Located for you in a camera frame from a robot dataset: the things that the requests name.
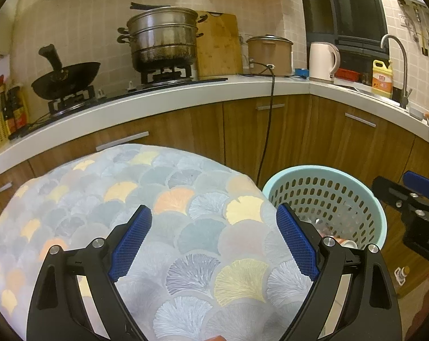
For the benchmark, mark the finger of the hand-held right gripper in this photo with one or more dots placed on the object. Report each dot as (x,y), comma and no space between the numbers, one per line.
(425,188)
(390,191)

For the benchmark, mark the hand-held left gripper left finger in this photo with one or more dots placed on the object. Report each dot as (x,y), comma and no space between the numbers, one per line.
(131,241)

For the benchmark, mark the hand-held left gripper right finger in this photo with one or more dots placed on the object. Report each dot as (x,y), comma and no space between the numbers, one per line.
(296,241)

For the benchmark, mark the light blue plastic basket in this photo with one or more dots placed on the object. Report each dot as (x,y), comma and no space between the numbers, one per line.
(342,199)

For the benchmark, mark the orange and white paper cup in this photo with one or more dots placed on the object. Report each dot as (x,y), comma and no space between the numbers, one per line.
(349,244)

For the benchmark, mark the small white bottle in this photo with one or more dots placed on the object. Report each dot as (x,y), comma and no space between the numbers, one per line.
(402,275)

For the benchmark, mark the fan-pattern tablecloth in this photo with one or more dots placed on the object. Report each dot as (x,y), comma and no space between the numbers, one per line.
(200,227)

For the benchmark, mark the patterned floor mat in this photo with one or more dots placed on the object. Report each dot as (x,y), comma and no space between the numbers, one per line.
(424,312)

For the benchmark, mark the wooden kitchen counter cabinet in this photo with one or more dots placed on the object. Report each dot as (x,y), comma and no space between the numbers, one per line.
(307,131)

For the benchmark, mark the yellow detergent bottle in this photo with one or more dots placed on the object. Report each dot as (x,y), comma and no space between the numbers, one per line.
(381,81)

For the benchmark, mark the red plastic tray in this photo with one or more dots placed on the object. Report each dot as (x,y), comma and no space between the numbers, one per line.
(347,74)

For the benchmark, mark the steel sink faucet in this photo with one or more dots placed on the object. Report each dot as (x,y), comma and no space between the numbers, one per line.
(403,64)

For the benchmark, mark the white electric kettle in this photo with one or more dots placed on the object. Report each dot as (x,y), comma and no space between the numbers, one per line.
(321,62)

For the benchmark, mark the small blue dish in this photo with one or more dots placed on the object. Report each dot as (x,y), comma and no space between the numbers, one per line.
(302,73)

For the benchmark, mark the black gas stove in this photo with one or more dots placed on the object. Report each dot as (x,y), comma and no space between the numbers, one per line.
(164,76)

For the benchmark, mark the red label sauce bottle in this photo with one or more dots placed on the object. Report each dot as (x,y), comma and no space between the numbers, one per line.
(20,112)

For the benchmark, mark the black wok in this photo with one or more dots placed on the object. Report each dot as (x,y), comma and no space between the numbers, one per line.
(65,80)

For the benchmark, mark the beige rice cooker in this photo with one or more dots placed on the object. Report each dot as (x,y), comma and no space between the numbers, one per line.
(269,57)

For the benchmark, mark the dark sauce bottle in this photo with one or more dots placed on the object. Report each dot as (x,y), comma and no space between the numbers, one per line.
(6,106)

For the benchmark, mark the dark window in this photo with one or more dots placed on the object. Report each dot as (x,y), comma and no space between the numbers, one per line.
(342,7)

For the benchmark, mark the steel steamer pot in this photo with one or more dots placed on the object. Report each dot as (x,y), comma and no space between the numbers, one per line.
(161,39)

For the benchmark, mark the wooden cutting board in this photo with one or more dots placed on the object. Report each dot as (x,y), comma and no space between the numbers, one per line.
(218,46)

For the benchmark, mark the wall utensil rack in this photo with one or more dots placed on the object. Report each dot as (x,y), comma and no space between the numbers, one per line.
(418,25)

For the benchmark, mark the white wall socket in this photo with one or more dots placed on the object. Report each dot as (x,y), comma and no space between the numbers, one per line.
(403,20)

